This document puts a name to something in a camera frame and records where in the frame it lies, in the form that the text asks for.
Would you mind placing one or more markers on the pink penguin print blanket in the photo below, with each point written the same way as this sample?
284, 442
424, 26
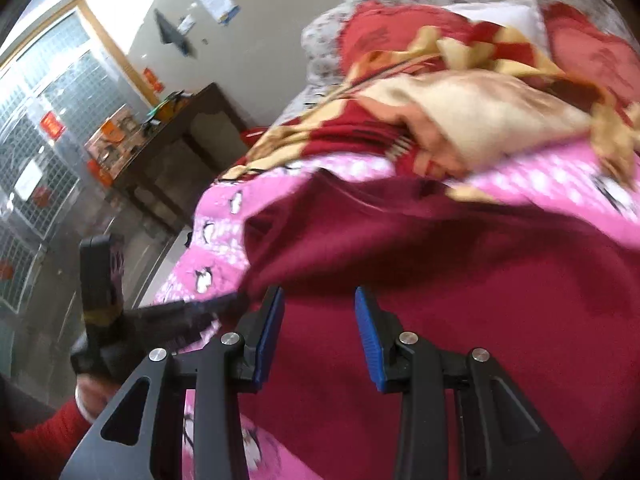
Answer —
215, 240

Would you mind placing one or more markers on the green and orange clutter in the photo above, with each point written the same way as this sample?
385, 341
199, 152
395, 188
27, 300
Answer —
170, 104

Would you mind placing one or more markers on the glass block window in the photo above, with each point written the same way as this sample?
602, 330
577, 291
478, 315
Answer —
65, 60

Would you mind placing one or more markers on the red paper sticker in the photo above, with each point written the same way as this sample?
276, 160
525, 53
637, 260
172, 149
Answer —
52, 126
41, 195
152, 80

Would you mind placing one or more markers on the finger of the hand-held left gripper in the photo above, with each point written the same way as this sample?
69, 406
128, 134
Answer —
200, 312

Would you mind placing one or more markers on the person's left forearm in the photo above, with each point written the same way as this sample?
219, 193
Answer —
50, 435

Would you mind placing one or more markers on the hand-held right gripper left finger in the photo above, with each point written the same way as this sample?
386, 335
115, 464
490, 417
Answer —
270, 340

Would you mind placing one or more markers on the black wall bracket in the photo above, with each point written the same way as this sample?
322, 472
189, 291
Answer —
172, 35

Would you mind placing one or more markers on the orange printed box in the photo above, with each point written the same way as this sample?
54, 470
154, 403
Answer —
107, 145

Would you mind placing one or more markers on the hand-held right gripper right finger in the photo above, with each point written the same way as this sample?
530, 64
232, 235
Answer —
367, 345

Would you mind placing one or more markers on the white pillow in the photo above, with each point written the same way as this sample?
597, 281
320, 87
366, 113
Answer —
505, 15

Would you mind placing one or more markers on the dark red fleece garment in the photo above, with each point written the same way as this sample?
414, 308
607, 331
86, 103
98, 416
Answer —
500, 285

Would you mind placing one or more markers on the red and gold blanket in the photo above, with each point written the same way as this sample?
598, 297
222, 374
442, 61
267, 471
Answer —
475, 105

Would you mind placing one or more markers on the dark wooden table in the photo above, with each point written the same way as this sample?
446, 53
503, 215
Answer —
200, 125

